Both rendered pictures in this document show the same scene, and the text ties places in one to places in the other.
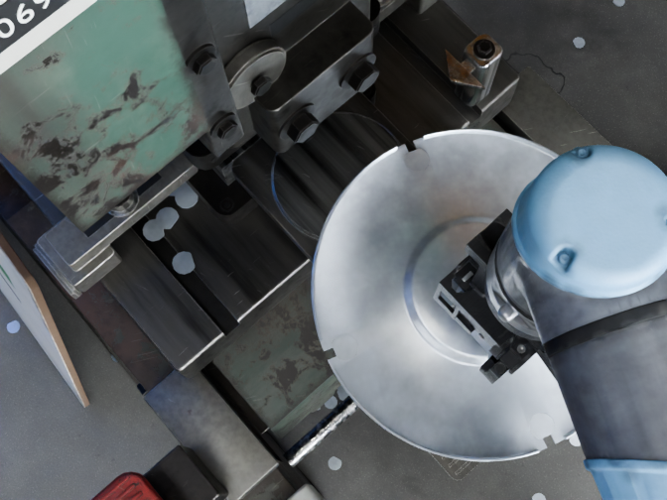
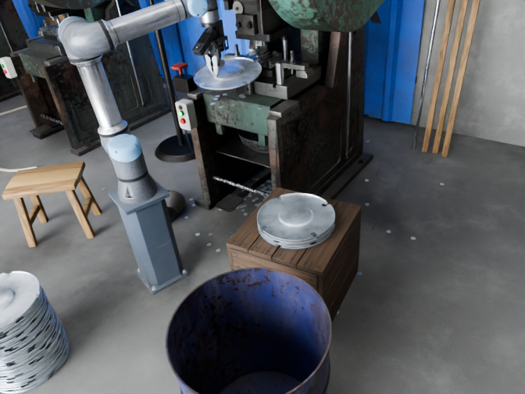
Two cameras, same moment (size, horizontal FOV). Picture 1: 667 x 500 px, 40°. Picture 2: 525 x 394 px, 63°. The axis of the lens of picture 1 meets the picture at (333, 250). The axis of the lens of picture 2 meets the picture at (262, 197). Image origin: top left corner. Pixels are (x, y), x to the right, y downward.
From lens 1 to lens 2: 1.91 m
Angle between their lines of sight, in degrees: 54
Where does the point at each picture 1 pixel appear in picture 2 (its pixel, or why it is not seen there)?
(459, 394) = (205, 75)
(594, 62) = (383, 236)
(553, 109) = (287, 105)
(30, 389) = not seen: hidden behind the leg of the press
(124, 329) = not seen: hidden behind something
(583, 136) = (283, 108)
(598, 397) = not seen: outside the picture
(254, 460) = (196, 93)
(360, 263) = (228, 62)
